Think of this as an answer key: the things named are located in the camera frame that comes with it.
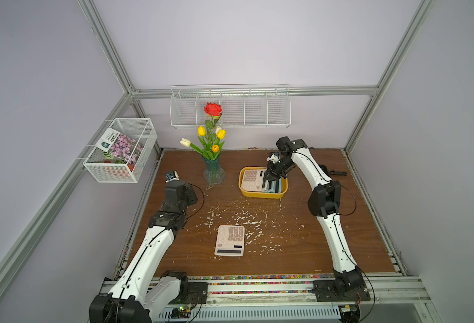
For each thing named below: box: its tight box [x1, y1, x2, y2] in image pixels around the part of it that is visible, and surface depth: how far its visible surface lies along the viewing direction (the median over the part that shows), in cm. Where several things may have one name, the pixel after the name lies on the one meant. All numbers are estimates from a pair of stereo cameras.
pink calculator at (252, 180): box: [241, 168, 268, 192], surface depth 101 cm
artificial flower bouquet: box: [179, 102, 226, 161], surface depth 91 cm
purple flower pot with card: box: [94, 127, 145, 172], surface depth 75 cm
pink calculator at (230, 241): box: [214, 224, 246, 258], surface depth 86 cm
